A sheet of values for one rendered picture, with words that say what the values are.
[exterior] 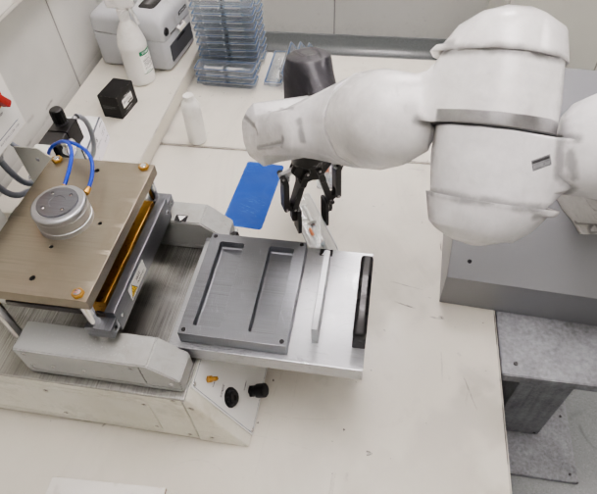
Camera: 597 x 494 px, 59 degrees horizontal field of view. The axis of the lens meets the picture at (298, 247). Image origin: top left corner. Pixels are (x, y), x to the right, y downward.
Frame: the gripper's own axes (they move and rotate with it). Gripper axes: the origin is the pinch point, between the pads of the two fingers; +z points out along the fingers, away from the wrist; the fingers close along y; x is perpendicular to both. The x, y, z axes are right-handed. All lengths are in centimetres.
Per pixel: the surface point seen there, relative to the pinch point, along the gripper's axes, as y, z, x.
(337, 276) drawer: -5.1, -13.8, -26.6
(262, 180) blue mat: -4.8, 8.7, 23.4
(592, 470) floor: 68, 83, -55
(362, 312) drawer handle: -5.4, -17.9, -36.6
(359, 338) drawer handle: -7.2, -16.8, -40.0
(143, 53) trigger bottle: -24, -5, 72
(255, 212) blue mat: -9.6, 8.6, 13.4
